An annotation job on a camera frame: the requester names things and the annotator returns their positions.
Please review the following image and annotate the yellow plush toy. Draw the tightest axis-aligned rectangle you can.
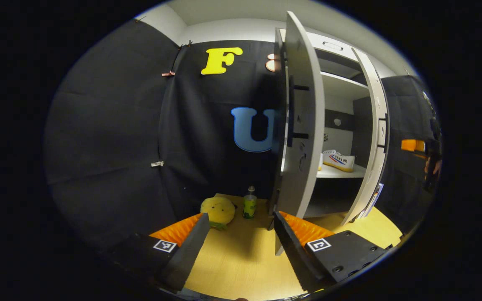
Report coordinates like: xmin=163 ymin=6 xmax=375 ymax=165
xmin=200 ymin=196 xmax=236 ymax=230

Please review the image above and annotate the white shoe cabinet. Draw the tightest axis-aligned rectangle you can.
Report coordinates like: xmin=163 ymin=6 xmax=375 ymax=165
xmin=279 ymin=28 xmax=392 ymax=218

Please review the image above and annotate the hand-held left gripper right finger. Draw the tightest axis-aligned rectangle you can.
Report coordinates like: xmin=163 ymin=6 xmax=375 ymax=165
xmin=273 ymin=210 xmax=393 ymax=293

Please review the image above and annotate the white shoe cabinet door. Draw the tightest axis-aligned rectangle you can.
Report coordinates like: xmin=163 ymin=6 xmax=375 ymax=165
xmin=268 ymin=11 xmax=326 ymax=255
xmin=341 ymin=47 xmax=391 ymax=226

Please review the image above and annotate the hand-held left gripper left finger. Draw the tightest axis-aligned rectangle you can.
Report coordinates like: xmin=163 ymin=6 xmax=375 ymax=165
xmin=107 ymin=212 xmax=211 ymax=293

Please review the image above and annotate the white cabinet drawer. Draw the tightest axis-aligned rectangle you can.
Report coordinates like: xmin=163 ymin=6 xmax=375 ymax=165
xmin=281 ymin=28 xmax=361 ymax=63

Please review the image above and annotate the green drink bottle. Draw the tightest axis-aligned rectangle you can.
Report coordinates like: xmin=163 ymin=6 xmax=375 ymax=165
xmin=243 ymin=186 xmax=258 ymax=219

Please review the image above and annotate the black backdrop cloth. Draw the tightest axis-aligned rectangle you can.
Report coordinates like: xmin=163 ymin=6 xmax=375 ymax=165
xmin=377 ymin=75 xmax=442 ymax=232
xmin=44 ymin=19 xmax=287 ymax=251

